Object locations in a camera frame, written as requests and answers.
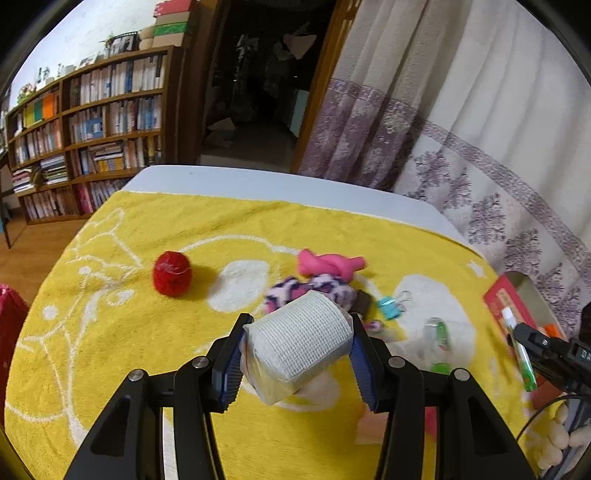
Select person's right hand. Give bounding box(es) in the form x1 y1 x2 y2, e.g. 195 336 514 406
539 404 591 468

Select small pink foam twist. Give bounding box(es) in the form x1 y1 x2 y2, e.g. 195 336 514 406
297 248 368 282

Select white gauze roll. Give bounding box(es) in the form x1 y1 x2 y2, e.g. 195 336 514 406
241 291 354 407

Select yellow towel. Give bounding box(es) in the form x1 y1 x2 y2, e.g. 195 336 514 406
0 190 555 480

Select curtain with purple hem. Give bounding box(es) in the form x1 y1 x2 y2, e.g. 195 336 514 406
295 0 444 192

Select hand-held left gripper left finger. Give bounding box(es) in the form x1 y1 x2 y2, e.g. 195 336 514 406
65 313 254 480

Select black cable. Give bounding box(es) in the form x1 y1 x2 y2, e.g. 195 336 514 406
516 392 591 457

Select red box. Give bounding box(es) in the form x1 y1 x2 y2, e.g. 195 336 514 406
154 0 192 18

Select green and white toothpaste tube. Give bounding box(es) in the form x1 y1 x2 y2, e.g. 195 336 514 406
501 308 539 393

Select red yarn ball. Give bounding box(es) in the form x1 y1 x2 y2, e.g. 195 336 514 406
153 250 192 296

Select teal binder clip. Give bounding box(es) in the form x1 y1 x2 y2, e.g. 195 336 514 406
378 290 414 320

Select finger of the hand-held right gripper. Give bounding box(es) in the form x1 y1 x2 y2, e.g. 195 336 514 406
513 323 573 358
531 362 591 393

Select leopard print scrunchie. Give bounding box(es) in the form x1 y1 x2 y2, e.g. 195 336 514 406
263 273 356 315

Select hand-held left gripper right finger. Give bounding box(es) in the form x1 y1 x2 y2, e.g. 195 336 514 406
348 313 536 480

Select pink packet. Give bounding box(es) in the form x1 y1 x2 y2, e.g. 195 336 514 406
358 406 438 446

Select wooden bookshelf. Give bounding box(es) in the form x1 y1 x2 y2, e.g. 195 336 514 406
7 45 185 226

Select rows of books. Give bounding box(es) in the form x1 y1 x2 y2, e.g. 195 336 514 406
11 55 167 220

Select wooden door frame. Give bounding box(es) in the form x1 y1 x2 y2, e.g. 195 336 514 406
291 0 356 174

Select dark red cloth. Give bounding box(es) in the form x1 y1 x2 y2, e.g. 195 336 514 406
0 284 29 393

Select pink biscuit tin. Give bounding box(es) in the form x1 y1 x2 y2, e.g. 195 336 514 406
484 271 583 352

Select clear bottle with green cap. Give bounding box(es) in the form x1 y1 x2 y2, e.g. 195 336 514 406
424 316 451 374

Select white curtain purple pattern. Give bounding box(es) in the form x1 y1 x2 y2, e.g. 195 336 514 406
392 0 591 333

